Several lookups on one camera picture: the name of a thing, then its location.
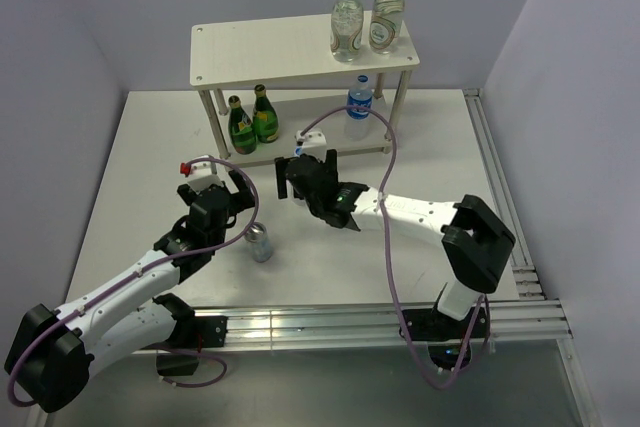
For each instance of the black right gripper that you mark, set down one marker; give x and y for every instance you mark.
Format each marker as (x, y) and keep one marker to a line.
(281, 163)

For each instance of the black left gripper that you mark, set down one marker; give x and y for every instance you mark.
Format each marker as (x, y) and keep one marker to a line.
(243, 188)

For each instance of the silver can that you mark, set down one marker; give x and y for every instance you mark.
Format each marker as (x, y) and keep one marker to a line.
(259, 243)

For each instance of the clear glass bottle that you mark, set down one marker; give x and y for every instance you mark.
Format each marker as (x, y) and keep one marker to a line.
(385, 25)
(347, 20)

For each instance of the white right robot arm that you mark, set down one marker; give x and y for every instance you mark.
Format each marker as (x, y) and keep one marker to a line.
(476, 242)

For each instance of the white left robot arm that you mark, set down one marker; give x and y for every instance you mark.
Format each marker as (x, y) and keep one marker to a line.
(57, 351)

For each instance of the white two-tier shelf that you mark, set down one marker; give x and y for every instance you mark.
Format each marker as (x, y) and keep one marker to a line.
(230, 58)

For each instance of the green bottle yellow label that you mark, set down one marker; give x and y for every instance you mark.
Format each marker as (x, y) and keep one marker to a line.
(265, 120)

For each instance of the green bottle red label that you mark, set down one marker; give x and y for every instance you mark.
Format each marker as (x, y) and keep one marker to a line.
(240, 129)

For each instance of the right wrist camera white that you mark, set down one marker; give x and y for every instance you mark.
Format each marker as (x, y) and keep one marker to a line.
(313, 143)

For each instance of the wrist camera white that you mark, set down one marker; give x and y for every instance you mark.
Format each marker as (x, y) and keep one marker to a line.
(313, 143)
(200, 173)

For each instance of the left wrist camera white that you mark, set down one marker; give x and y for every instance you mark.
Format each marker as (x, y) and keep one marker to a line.
(200, 173)

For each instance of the aluminium side rail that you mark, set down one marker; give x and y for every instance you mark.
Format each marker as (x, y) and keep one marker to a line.
(525, 274)

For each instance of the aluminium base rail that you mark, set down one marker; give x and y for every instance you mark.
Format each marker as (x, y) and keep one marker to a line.
(368, 325)

